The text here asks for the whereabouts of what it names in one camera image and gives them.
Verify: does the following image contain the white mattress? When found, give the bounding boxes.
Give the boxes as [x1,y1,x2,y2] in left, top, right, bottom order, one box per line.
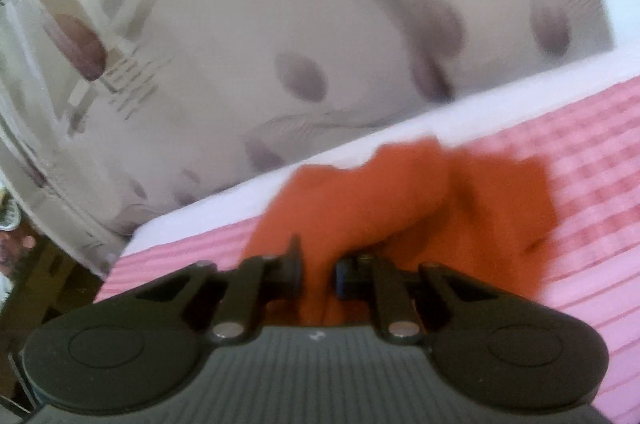
[122,40,639,256]

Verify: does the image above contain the beige leaf-patterned curtain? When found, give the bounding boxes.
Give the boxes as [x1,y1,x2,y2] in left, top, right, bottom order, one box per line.
[1,0,613,275]

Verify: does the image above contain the pink checkered bed sheet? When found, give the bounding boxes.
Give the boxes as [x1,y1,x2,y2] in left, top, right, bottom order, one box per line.
[100,79,639,423]

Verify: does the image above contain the orange small garment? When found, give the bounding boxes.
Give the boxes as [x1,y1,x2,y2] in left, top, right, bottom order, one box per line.
[243,139,558,326]

